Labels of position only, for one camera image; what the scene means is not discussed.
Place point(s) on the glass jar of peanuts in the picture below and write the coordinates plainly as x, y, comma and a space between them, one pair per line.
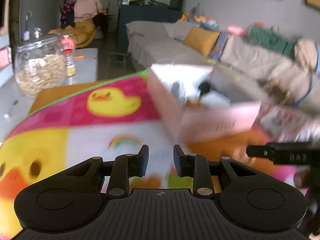
39, 63

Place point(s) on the pink clothes pile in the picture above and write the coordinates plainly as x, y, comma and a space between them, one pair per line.
87, 9

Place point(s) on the small red-lid jar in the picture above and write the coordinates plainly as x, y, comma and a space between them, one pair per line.
70, 62

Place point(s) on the beige covered sofa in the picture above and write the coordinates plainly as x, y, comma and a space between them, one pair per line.
162, 43

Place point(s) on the clear plastic bag with items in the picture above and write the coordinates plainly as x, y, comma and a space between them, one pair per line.
178, 92

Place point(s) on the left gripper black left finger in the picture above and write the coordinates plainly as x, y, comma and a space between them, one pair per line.
125, 167

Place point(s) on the beige rolled pillow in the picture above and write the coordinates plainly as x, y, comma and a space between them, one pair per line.
306, 54

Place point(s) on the yellow beanbag chair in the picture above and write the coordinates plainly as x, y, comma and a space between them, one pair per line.
82, 34

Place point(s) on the green plush pillow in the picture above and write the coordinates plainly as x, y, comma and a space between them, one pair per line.
273, 41

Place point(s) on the pink plush toy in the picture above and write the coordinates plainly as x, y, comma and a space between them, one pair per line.
237, 30

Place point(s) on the white small rectangular box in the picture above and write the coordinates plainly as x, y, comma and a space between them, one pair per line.
214, 98

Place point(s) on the black cylindrical cup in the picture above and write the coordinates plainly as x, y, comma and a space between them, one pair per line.
204, 88

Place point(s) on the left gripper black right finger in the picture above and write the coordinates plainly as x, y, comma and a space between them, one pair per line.
195, 167

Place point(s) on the yellow cushion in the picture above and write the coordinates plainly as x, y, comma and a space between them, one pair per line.
201, 40

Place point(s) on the colourful cartoon play mat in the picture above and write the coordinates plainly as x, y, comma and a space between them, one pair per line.
54, 177

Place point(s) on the pink floral blanket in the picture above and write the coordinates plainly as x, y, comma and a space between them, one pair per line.
283, 124

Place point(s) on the brown dog figurine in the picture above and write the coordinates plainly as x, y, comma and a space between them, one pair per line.
193, 104

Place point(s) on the pink open gift box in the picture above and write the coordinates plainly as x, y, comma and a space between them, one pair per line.
200, 124

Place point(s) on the brown teddy bear plush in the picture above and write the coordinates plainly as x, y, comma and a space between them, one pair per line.
279, 92

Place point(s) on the white low coffee table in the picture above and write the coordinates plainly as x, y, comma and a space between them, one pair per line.
86, 68

